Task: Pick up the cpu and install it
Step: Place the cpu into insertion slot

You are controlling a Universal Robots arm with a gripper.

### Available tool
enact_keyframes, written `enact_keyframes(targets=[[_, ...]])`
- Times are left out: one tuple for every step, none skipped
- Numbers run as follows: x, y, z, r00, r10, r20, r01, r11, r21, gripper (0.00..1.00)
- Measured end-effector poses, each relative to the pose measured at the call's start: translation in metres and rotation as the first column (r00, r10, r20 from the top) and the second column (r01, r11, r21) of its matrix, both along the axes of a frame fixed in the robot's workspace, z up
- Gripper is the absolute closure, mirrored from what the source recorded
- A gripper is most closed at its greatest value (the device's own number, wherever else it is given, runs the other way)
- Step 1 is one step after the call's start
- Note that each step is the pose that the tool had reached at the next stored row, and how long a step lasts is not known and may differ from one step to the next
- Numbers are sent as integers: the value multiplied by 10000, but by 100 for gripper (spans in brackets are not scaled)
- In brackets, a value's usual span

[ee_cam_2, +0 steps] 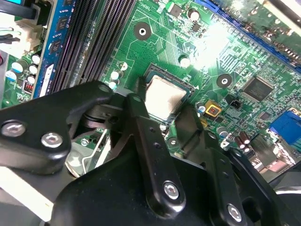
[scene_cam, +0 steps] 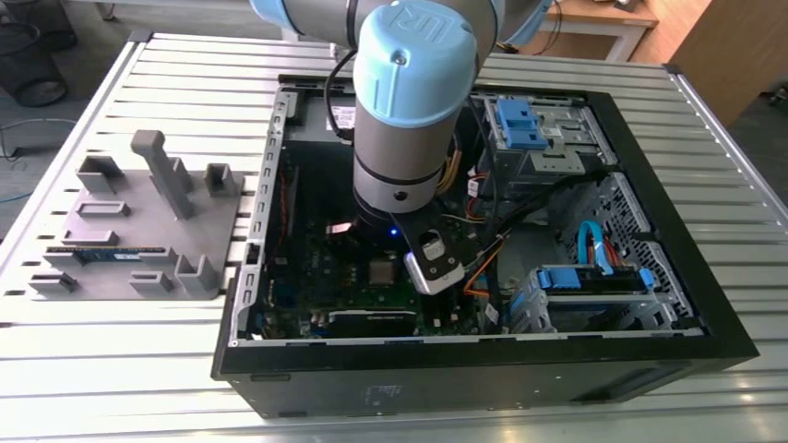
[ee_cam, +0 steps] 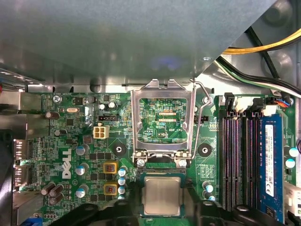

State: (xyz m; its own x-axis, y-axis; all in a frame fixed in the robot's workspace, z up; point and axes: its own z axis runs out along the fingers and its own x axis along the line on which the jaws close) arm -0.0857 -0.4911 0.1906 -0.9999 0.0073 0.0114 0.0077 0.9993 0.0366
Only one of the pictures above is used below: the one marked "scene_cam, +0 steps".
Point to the blue plastic drive latch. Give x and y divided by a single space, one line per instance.
520 124

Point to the hard disk in blue carrier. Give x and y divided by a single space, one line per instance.
560 279

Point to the black table corner cap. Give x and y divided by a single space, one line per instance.
672 69
138 36

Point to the black PC case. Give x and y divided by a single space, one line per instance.
430 369

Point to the green motherboard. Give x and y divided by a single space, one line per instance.
320 286

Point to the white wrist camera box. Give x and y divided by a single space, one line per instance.
433 277

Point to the wooden cabinet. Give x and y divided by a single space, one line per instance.
726 55

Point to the metal optical drive cage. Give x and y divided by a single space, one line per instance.
553 161

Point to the grey power supply unit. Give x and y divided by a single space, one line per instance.
313 161

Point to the silver CPU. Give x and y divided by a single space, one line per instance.
381 272

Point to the grey parts rack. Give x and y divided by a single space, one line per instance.
153 231

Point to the blue RAM stick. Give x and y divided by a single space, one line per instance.
104 255

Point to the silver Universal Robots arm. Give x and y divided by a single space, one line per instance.
406 152

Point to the black graphics card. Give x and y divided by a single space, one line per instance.
369 323

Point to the metal disk bay cage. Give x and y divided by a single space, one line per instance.
614 304

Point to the wooden desk white frame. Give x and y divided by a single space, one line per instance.
614 16

